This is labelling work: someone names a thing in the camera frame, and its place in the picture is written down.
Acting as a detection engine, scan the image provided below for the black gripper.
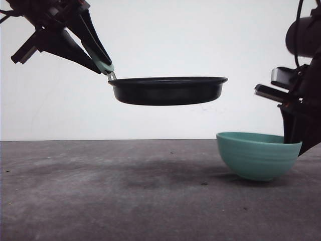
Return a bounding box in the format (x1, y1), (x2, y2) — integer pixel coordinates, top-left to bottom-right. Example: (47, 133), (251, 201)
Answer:
(11, 1), (112, 74)
(255, 47), (320, 155)

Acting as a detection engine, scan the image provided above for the teal ceramic bowl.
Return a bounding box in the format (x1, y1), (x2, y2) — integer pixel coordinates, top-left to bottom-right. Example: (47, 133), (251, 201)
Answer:
(216, 132), (302, 181)

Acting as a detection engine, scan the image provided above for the black pan with green handle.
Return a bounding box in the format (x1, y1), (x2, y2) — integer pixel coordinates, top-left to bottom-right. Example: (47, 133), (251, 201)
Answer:
(81, 40), (229, 106)

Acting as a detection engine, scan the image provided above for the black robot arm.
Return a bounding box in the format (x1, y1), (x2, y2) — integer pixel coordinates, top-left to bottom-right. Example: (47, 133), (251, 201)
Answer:
(255, 1), (320, 155)

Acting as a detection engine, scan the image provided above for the black cable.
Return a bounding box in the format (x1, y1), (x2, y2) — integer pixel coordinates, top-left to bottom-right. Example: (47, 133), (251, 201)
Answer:
(294, 0), (305, 76)

